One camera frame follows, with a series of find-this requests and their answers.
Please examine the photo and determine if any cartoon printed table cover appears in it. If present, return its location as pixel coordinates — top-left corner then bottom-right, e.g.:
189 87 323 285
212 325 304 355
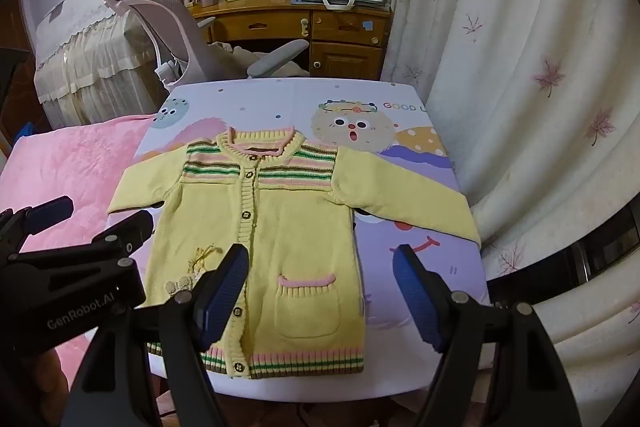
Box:
135 78 492 397

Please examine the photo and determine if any lace covered cabinet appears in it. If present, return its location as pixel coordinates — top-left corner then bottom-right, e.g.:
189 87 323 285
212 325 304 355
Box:
34 0 173 128

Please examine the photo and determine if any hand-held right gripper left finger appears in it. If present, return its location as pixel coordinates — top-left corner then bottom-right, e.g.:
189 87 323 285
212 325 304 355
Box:
60 243 251 427

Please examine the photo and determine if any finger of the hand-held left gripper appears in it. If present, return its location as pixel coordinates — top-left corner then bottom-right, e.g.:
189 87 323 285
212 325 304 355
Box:
10 210 155 269
0 195 75 254

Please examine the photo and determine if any person's left hand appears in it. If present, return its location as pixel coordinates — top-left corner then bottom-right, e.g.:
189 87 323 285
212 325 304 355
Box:
17 347 69 427

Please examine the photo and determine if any beige seat cushion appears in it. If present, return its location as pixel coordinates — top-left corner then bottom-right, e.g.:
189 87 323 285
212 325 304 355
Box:
209 41 312 80

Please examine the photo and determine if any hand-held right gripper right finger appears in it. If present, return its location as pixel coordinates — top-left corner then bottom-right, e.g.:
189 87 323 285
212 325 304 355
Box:
391 244 584 427

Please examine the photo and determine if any dark panel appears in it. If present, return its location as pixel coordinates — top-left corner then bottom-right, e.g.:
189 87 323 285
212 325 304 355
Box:
487 227 640 290

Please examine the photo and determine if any white leaf print curtain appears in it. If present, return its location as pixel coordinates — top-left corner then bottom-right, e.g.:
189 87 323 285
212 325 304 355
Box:
381 0 640 408

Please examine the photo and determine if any yellow knit cardigan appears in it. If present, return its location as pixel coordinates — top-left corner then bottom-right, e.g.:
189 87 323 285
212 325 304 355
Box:
107 125 483 381

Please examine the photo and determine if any pink fleece blanket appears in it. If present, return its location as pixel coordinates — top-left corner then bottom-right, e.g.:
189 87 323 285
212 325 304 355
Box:
0 113 167 360

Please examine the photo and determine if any white grey office chair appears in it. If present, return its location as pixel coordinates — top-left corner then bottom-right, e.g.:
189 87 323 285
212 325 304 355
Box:
96 0 312 88

